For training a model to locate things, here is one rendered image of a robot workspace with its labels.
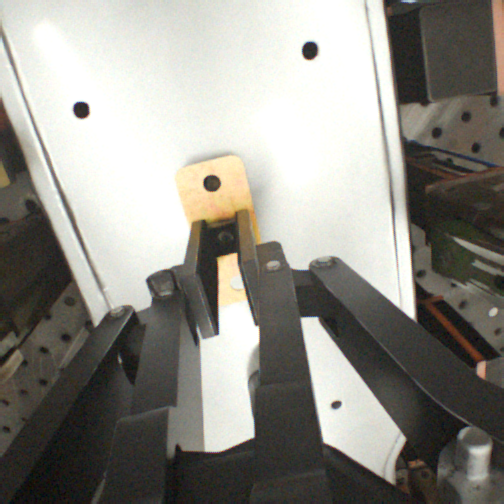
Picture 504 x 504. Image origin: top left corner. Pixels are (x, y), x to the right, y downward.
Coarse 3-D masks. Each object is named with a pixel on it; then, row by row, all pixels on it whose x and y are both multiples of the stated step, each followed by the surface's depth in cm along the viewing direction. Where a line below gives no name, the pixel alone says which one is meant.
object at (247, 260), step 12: (240, 216) 20; (240, 228) 18; (252, 228) 20; (240, 240) 17; (252, 240) 16; (240, 252) 15; (252, 252) 15; (240, 264) 14; (252, 264) 14; (252, 276) 15; (252, 288) 15; (252, 300) 15; (252, 312) 15
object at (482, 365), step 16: (416, 288) 44; (416, 304) 41; (432, 304) 40; (448, 304) 39; (432, 320) 38; (448, 320) 37; (464, 320) 36; (448, 336) 35; (464, 336) 34; (480, 336) 34; (464, 352) 33; (480, 352) 32; (496, 352) 31; (480, 368) 31; (496, 368) 31; (496, 384) 32
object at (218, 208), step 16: (224, 160) 20; (240, 160) 20; (176, 176) 20; (192, 176) 20; (224, 176) 20; (240, 176) 20; (192, 192) 21; (208, 192) 21; (224, 192) 21; (240, 192) 21; (192, 208) 21; (208, 208) 21; (224, 208) 21; (240, 208) 21; (208, 224) 21; (224, 224) 20; (256, 224) 21; (256, 240) 22; (224, 256) 22; (224, 272) 22; (224, 288) 22; (224, 304) 23
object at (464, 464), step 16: (464, 432) 6; (480, 432) 6; (448, 448) 7; (464, 448) 6; (480, 448) 6; (448, 464) 7; (464, 464) 6; (480, 464) 6; (448, 480) 6; (464, 480) 6; (480, 480) 6; (496, 480) 6; (448, 496) 6; (464, 496) 6; (480, 496) 6; (496, 496) 6
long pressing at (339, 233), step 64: (0, 0) 18; (64, 0) 18; (128, 0) 18; (192, 0) 19; (256, 0) 19; (320, 0) 19; (384, 0) 20; (0, 64) 19; (64, 64) 19; (128, 64) 20; (192, 64) 20; (256, 64) 20; (320, 64) 20; (384, 64) 21; (64, 128) 20; (128, 128) 21; (192, 128) 21; (256, 128) 21; (320, 128) 22; (384, 128) 22; (64, 192) 22; (128, 192) 22; (256, 192) 23; (320, 192) 23; (384, 192) 23; (64, 256) 23; (128, 256) 24; (320, 256) 25; (384, 256) 25; (320, 384) 29; (384, 448) 32
